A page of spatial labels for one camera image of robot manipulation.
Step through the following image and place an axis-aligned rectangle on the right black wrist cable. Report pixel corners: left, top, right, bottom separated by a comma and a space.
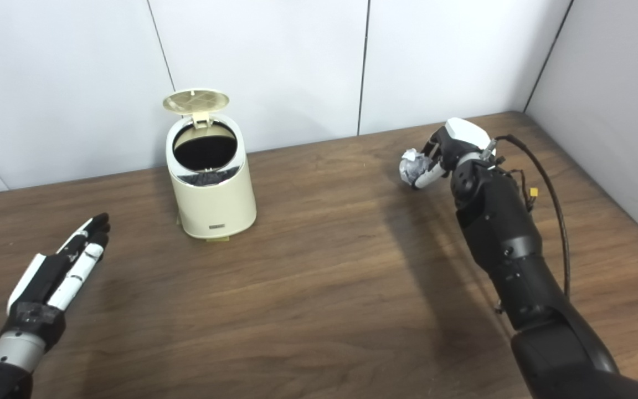
485, 135, 572, 297

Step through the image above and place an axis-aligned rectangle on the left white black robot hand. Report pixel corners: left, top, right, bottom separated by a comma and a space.
6, 213, 111, 352

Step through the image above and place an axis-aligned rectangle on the white paper ball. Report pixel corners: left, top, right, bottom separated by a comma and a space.
399, 149, 433, 186

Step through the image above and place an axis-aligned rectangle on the round cream bin lid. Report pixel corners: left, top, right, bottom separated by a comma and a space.
162, 88, 230, 130

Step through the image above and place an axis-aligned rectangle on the cream-colored bin body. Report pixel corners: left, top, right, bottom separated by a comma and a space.
165, 114, 258, 240

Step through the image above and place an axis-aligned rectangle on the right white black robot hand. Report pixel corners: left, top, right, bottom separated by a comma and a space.
412, 117, 497, 190

